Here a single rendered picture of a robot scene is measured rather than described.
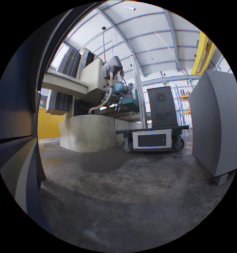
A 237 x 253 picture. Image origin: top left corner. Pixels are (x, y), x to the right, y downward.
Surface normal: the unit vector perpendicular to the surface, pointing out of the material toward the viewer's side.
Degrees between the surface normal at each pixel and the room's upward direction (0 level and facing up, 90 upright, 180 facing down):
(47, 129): 90
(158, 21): 169
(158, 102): 90
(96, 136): 90
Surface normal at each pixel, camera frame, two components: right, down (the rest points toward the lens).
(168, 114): -0.45, -0.02
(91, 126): 0.47, -0.07
